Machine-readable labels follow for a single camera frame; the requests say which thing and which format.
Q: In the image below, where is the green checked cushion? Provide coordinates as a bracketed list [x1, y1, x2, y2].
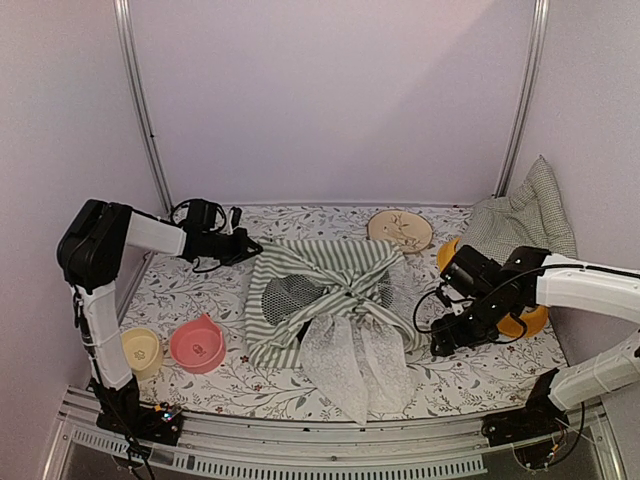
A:
[457, 156, 577, 264]

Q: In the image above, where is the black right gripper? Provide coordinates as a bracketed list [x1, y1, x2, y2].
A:
[431, 289, 506, 356]

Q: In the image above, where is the green striped pet tent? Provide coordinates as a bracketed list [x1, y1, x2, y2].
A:
[244, 239, 423, 425]

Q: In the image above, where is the round wooden floral plate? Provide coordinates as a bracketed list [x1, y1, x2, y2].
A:
[367, 210, 433, 254]

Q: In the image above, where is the cream pet bowl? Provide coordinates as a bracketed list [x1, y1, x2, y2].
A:
[121, 327, 164, 382]

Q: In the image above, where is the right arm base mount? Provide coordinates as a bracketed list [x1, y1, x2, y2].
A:
[481, 407, 568, 447]

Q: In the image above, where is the pink pet bowl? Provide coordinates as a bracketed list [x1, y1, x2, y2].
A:
[169, 313, 227, 374]

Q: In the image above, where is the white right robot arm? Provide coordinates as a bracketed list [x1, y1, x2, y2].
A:
[428, 245, 639, 436]

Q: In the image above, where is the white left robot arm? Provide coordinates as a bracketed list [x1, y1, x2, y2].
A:
[56, 199, 262, 434]

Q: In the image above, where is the floral table mat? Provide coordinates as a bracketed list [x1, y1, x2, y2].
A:
[121, 206, 566, 424]

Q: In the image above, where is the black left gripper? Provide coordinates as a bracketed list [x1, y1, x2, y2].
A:
[203, 226, 262, 265]

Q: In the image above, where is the aluminium frame post right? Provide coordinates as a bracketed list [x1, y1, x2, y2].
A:
[492, 0, 550, 198]

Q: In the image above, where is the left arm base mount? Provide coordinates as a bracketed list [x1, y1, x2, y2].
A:
[93, 379, 183, 446]

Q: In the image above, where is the aluminium frame post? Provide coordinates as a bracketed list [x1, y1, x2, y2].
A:
[113, 0, 173, 213]
[492, 0, 550, 198]

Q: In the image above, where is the yellow double pet bowl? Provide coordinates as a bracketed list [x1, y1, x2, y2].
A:
[436, 237, 549, 339]

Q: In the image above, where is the aluminium frame post left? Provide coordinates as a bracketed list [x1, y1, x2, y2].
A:
[113, 0, 173, 213]

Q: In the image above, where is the front aluminium rail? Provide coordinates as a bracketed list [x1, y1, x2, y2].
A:
[42, 387, 631, 479]

